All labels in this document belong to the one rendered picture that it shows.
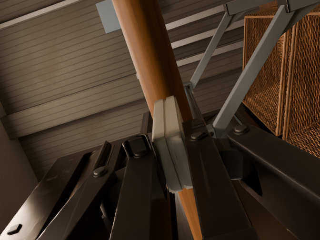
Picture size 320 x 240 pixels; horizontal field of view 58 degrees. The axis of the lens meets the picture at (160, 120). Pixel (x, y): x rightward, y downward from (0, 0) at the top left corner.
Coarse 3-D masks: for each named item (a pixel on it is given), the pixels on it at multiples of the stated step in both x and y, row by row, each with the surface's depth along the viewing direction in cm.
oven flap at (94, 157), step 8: (104, 144) 175; (96, 152) 181; (104, 152) 168; (88, 160) 178; (96, 160) 155; (104, 160) 162; (88, 168) 162; (96, 168) 149; (80, 176) 159; (72, 184) 157; (80, 184) 146; (72, 192) 144; (64, 200) 142
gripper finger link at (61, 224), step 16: (96, 176) 12; (112, 176) 12; (80, 192) 11; (96, 192) 11; (64, 208) 11; (80, 208) 10; (96, 208) 11; (64, 224) 10; (80, 224) 10; (96, 224) 10; (112, 224) 12
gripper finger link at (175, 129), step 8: (168, 104) 18; (176, 104) 18; (168, 112) 16; (176, 112) 16; (168, 120) 15; (176, 120) 15; (168, 128) 14; (176, 128) 14; (168, 136) 13; (176, 136) 13; (184, 136) 14; (176, 144) 13; (184, 144) 13; (176, 152) 13; (184, 152) 13; (176, 160) 14; (184, 160) 13; (184, 168) 14; (184, 176) 14; (184, 184) 14
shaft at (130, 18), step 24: (120, 0) 19; (144, 0) 18; (120, 24) 20; (144, 24) 19; (144, 48) 19; (168, 48) 20; (144, 72) 20; (168, 72) 20; (168, 96) 20; (192, 192) 23; (192, 216) 24
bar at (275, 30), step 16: (240, 0) 96; (256, 0) 96; (272, 0) 96; (288, 0) 52; (304, 0) 52; (224, 16) 99; (288, 16) 54; (272, 32) 54; (208, 48) 102; (256, 48) 57; (272, 48) 55; (256, 64) 56; (192, 80) 106; (240, 80) 58; (192, 96) 91; (240, 96) 58; (192, 112) 76; (224, 112) 60; (208, 128) 61; (224, 128) 61
